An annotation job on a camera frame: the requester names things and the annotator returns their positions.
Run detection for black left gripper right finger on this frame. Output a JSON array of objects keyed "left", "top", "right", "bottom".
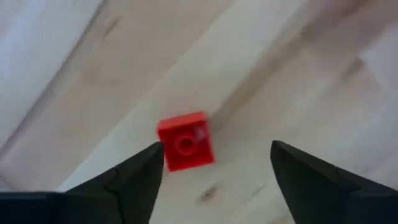
[{"left": 270, "top": 139, "right": 398, "bottom": 224}]

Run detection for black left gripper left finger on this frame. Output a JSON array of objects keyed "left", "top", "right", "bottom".
[{"left": 0, "top": 141, "right": 165, "bottom": 224}]

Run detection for small dark red brick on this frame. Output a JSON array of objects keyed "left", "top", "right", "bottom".
[{"left": 156, "top": 111, "right": 215, "bottom": 172}]

